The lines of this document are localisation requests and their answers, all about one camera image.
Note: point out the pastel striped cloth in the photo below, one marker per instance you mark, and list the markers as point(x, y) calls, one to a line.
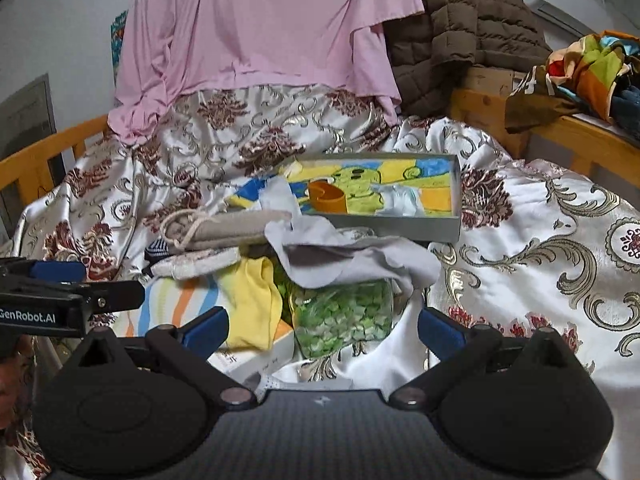
point(170, 300)

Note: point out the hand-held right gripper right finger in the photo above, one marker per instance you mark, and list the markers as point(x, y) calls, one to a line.
point(440, 332)

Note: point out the brown quilted jacket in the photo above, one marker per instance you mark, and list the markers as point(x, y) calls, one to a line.
point(465, 15)

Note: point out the colourful patchwork cloth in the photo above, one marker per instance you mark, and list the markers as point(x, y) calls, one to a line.
point(595, 65)

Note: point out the blue denim garment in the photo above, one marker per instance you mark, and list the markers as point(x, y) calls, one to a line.
point(627, 110)

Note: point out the pink cloth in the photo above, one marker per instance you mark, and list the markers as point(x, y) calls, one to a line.
point(250, 25)

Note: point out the wooden bed frame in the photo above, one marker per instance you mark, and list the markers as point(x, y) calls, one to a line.
point(575, 140)

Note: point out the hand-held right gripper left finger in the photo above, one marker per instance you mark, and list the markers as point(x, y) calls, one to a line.
point(205, 332)

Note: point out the grey rectangular box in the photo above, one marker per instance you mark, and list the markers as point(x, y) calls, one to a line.
point(400, 227)

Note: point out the wooden slatted bed rail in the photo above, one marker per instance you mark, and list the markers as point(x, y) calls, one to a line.
point(45, 150)

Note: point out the yellow cloth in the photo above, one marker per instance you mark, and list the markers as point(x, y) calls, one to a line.
point(255, 300)

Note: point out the floral satin blanket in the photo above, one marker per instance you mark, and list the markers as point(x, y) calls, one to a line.
point(525, 240)

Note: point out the colourful wall poster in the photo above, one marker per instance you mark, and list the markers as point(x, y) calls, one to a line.
point(119, 45)

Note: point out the grey cloth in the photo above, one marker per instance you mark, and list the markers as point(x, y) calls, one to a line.
point(350, 260)

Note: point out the orange plastic cup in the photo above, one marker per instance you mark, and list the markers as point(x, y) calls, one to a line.
point(327, 200)

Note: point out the white cardboard box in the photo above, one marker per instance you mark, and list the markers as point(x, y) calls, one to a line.
point(265, 360)

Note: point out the dark striped sock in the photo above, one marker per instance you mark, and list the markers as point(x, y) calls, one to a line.
point(157, 252)

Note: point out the jar of green paper stars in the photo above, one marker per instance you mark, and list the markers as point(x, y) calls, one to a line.
point(345, 320)

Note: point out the white textured pouch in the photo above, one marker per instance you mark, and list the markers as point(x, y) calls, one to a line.
point(195, 262)

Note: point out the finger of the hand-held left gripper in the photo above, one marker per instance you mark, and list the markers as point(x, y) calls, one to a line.
point(57, 270)
point(115, 296)

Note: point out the white and light-blue cloth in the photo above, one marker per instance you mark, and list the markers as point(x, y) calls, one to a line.
point(400, 200)

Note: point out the olive brown cloth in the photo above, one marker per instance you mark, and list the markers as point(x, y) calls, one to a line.
point(535, 105)

